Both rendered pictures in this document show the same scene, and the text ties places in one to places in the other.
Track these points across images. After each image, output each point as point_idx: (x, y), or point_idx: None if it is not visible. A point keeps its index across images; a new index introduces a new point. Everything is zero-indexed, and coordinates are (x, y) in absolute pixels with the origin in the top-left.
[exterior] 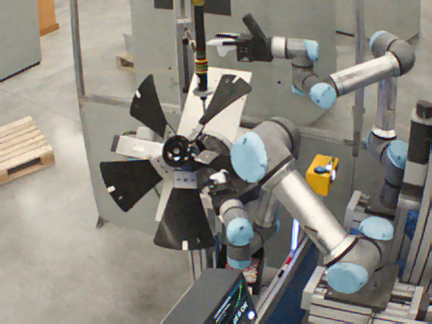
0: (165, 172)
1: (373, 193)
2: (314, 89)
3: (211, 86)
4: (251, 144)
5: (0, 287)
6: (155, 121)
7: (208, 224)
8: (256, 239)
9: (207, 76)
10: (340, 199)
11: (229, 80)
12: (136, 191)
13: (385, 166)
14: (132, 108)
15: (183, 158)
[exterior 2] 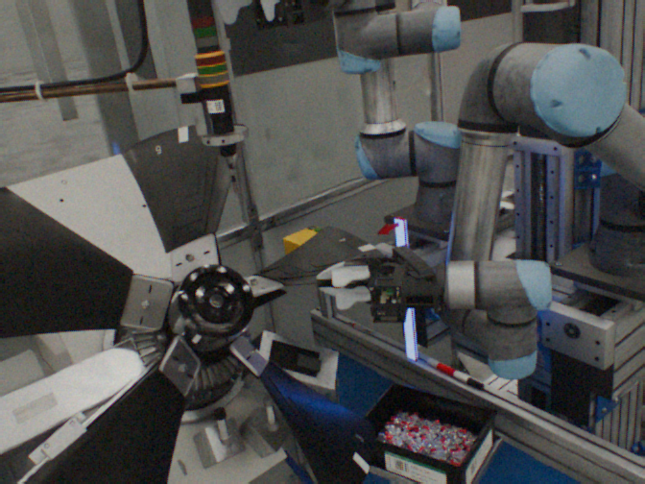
0: (187, 379)
1: (415, 223)
2: (443, 17)
3: (61, 214)
4: (599, 50)
5: None
6: (85, 292)
7: (333, 401)
8: None
9: (36, 201)
10: (258, 332)
11: (167, 144)
12: (155, 475)
13: (428, 165)
14: None
15: (241, 304)
